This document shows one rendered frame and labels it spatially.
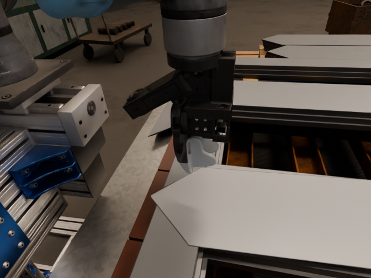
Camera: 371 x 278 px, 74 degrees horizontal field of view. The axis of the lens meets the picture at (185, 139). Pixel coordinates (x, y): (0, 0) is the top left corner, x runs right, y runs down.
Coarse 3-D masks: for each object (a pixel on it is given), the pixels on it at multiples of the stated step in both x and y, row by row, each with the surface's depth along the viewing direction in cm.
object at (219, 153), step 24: (240, 72) 101; (264, 72) 99; (288, 72) 97; (312, 72) 95; (336, 72) 93; (360, 72) 92; (240, 120) 75; (264, 120) 73; (288, 120) 72; (312, 120) 71; (336, 120) 69; (360, 120) 68; (240, 168) 52; (216, 264) 41; (240, 264) 39; (264, 264) 39; (288, 264) 38; (312, 264) 37
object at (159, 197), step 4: (164, 188) 49; (156, 192) 48; (160, 192) 48; (164, 192) 48; (152, 196) 47; (156, 196) 47; (160, 196) 47; (164, 196) 47; (156, 200) 46; (160, 200) 46; (164, 200) 46; (156, 204) 46; (160, 204) 45; (160, 208) 45
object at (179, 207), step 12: (180, 180) 50; (192, 180) 50; (168, 192) 48; (180, 192) 48; (192, 192) 47; (168, 204) 45; (180, 204) 45; (192, 204) 45; (168, 216) 43; (180, 216) 43; (192, 216) 43; (180, 228) 41; (192, 228) 41
